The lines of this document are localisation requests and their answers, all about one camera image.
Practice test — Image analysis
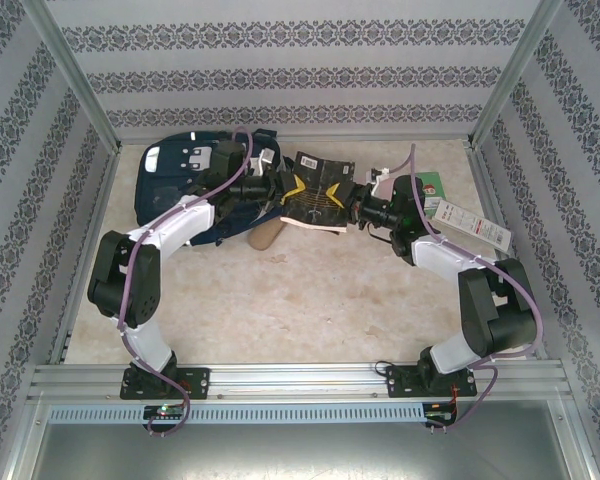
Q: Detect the green notebook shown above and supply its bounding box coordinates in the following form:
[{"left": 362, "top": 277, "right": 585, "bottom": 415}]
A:
[{"left": 413, "top": 171, "right": 446, "bottom": 221}]

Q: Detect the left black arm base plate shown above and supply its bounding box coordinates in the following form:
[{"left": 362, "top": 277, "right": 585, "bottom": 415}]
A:
[{"left": 119, "top": 367, "right": 211, "bottom": 401}]

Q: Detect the left aluminium side rail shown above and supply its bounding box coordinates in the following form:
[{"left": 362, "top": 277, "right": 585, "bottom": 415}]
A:
[{"left": 47, "top": 147, "right": 122, "bottom": 365}]

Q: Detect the aluminium mounting rail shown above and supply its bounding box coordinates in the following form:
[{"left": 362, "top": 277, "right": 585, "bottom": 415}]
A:
[{"left": 27, "top": 363, "right": 566, "bottom": 401}]

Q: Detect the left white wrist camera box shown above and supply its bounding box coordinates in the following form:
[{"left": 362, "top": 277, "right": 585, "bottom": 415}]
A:
[{"left": 252, "top": 148, "right": 278, "bottom": 175}]

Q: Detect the right aluminium side rail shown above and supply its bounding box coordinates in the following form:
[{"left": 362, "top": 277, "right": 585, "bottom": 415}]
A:
[{"left": 468, "top": 147, "right": 549, "bottom": 360}]

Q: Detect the right aluminium frame post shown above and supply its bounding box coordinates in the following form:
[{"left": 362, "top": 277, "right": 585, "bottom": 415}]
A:
[{"left": 467, "top": 0, "right": 564, "bottom": 149}]

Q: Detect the left aluminium frame post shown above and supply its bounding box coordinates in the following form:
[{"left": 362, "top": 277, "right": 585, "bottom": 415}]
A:
[{"left": 22, "top": 0, "right": 124, "bottom": 151}]

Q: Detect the aluminium back rail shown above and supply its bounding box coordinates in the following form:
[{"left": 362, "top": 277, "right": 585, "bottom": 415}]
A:
[{"left": 117, "top": 133, "right": 474, "bottom": 147}]

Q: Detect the navy blue school backpack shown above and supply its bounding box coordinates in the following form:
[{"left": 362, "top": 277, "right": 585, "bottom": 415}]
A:
[{"left": 135, "top": 128, "right": 286, "bottom": 247}]

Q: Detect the left small circuit board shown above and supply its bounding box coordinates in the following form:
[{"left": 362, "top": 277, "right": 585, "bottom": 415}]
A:
[{"left": 144, "top": 404, "right": 184, "bottom": 420}]

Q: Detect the grey metal sheet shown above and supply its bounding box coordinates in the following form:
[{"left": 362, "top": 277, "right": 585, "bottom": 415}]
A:
[{"left": 9, "top": 423, "right": 594, "bottom": 480}]

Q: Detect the grey slotted cable duct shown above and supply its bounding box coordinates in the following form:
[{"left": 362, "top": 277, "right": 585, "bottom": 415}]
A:
[{"left": 47, "top": 403, "right": 426, "bottom": 425}]

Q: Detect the black paperback book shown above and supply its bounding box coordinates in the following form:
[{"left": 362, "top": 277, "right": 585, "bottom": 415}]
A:
[{"left": 278, "top": 151, "right": 357, "bottom": 235}]

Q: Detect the small circuit board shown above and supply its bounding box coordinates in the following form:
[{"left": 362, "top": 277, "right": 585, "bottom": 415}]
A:
[
  {"left": 424, "top": 402, "right": 459, "bottom": 421},
  {"left": 144, "top": 404, "right": 184, "bottom": 420}
]

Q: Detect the aluminium frame post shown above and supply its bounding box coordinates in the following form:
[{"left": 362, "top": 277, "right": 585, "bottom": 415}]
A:
[
  {"left": 467, "top": 0, "right": 564, "bottom": 149},
  {"left": 22, "top": 0, "right": 124, "bottom": 151}
]

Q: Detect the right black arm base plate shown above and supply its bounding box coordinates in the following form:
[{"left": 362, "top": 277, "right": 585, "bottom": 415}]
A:
[{"left": 385, "top": 364, "right": 479, "bottom": 400}]

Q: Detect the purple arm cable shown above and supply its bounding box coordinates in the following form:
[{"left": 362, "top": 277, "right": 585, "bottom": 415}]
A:
[
  {"left": 394, "top": 143, "right": 546, "bottom": 437},
  {"left": 118, "top": 125, "right": 256, "bottom": 437}
]

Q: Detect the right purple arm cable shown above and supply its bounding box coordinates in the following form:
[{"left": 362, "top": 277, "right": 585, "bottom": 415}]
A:
[{"left": 394, "top": 143, "right": 546, "bottom": 437}]

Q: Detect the tan cork glasses case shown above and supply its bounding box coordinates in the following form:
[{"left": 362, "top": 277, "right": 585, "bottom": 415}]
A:
[{"left": 247, "top": 222, "right": 285, "bottom": 250}]

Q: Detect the aluminium side rail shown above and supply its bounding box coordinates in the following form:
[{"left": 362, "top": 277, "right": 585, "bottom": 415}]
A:
[
  {"left": 468, "top": 147, "right": 549, "bottom": 360},
  {"left": 47, "top": 147, "right": 122, "bottom": 365}
]

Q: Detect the right small circuit board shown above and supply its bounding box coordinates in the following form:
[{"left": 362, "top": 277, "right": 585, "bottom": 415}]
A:
[{"left": 424, "top": 402, "right": 459, "bottom": 421}]

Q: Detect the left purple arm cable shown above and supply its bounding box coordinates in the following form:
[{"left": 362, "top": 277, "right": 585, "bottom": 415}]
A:
[{"left": 118, "top": 125, "right": 256, "bottom": 437}]

